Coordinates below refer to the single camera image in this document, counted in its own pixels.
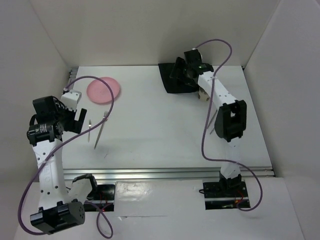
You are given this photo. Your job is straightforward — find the small silver dessert fork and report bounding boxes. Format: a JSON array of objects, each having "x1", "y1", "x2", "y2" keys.
[{"x1": 87, "y1": 119, "x2": 92, "y2": 143}]

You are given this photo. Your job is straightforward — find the black cloth placemat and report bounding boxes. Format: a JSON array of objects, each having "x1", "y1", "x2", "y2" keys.
[{"x1": 158, "y1": 63, "x2": 199, "y2": 94}]

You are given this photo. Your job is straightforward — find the metal cup with brown sleeve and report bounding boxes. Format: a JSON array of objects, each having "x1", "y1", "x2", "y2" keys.
[{"x1": 197, "y1": 87, "x2": 210, "y2": 102}]

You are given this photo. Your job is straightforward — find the large silver dinner fork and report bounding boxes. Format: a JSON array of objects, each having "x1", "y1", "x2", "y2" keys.
[{"x1": 94, "y1": 111, "x2": 108, "y2": 149}]

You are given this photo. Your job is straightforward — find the pink plastic plate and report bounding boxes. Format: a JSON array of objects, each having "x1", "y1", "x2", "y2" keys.
[{"x1": 86, "y1": 77, "x2": 121, "y2": 104}]

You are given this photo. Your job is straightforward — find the silver spoon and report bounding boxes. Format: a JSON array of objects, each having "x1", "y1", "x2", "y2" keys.
[{"x1": 208, "y1": 110, "x2": 218, "y2": 125}]

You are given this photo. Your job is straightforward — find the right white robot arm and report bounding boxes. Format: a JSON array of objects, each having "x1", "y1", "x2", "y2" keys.
[{"x1": 169, "y1": 48, "x2": 247, "y2": 197}]

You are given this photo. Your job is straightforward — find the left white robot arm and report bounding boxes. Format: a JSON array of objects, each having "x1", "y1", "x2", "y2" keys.
[{"x1": 26, "y1": 93, "x2": 99, "y2": 235}]

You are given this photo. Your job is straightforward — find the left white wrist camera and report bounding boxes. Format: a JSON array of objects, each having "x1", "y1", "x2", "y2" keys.
[{"x1": 60, "y1": 89, "x2": 82, "y2": 112}]

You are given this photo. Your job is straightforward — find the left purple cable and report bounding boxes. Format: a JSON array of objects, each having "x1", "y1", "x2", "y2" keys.
[{"x1": 17, "y1": 76, "x2": 116, "y2": 238}]

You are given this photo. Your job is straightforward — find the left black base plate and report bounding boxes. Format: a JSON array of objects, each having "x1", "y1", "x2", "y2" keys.
[{"x1": 84, "y1": 184, "x2": 116, "y2": 212}]

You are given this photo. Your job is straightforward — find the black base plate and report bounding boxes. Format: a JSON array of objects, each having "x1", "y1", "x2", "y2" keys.
[
  {"x1": 199, "y1": 181, "x2": 251, "y2": 210},
  {"x1": 84, "y1": 184, "x2": 116, "y2": 212}
]

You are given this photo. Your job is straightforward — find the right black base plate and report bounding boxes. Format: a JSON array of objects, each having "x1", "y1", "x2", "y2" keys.
[{"x1": 199, "y1": 181, "x2": 251, "y2": 210}]

